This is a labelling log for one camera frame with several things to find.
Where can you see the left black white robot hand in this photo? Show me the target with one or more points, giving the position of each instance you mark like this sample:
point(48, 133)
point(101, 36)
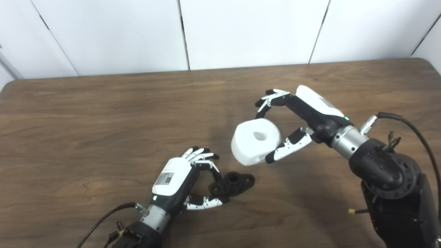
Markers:
point(172, 182)

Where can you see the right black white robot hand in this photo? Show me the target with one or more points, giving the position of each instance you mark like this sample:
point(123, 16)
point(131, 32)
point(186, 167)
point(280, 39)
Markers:
point(317, 113)

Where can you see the black flanged holder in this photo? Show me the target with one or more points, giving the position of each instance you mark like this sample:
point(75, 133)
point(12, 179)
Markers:
point(234, 184)

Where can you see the round white piece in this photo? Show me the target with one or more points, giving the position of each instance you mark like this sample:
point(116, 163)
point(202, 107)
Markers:
point(251, 143)

